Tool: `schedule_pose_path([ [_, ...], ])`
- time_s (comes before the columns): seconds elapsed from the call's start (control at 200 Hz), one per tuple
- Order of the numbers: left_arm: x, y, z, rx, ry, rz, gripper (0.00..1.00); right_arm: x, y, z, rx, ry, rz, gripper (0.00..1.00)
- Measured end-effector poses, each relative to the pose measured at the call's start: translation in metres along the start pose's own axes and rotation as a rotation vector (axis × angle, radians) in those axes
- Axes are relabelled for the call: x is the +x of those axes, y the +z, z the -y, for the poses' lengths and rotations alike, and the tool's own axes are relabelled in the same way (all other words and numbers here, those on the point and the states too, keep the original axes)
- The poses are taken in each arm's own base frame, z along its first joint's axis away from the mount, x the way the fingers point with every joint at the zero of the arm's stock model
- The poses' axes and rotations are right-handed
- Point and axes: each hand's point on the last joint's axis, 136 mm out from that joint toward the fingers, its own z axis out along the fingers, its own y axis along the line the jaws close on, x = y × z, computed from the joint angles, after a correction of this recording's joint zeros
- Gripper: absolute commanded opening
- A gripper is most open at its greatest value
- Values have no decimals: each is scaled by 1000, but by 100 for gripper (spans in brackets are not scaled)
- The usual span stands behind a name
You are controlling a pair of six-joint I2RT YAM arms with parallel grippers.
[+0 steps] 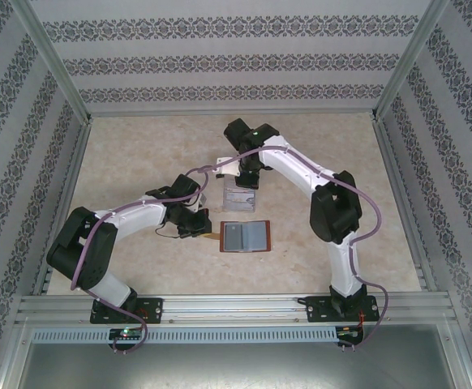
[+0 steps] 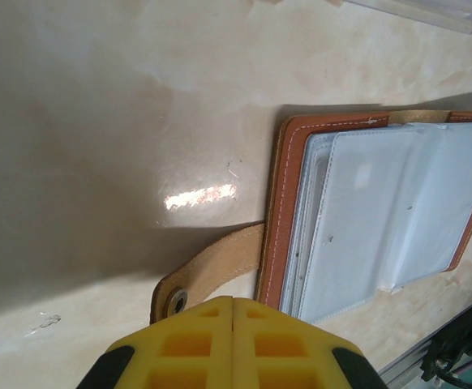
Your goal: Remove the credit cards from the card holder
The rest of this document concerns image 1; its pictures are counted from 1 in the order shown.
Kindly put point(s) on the plain grey card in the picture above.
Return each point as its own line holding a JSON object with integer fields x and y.
{"x": 240, "y": 205}

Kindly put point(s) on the brown leather card holder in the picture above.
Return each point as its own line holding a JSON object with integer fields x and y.
{"x": 256, "y": 235}

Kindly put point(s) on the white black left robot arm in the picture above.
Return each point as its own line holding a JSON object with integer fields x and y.
{"x": 138, "y": 216}

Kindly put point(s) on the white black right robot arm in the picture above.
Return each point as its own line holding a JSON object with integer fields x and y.
{"x": 293, "y": 162}

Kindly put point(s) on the dark grey card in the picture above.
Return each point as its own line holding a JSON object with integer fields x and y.
{"x": 232, "y": 237}

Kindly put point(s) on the left controller board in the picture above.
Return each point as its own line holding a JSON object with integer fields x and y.
{"x": 126, "y": 333}

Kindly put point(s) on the controller board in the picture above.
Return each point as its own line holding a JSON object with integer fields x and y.
{"x": 349, "y": 332}
{"x": 126, "y": 333}

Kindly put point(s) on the grey sheet metal panel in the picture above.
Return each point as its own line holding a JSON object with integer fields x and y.
{"x": 236, "y": 368}

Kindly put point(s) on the right controller board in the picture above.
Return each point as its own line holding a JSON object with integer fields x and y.
{"x": 349, "y": 332}

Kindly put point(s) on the aluminium mounting rail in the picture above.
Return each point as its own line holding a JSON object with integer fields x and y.
{"x": 236, "y": 310}

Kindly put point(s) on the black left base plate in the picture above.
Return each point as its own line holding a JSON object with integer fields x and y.
{"x": 155, "y": 310}

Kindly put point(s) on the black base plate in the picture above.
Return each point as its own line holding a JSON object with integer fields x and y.
{"x": 321, "y": 310}
{"x": 155, "y": 310}

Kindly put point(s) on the aluminium table side rail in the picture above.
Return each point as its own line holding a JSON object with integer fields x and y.
{"x": 403, "y": 202}
{"x": 67, "y": 202}

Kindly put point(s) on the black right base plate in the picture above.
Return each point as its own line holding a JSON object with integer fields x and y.
{"x": 321, "y": 310}

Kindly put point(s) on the aluminium upright frame post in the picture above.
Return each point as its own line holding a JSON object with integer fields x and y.
{"x": 408, "y": 61}
{"x": 54, "y": 61}

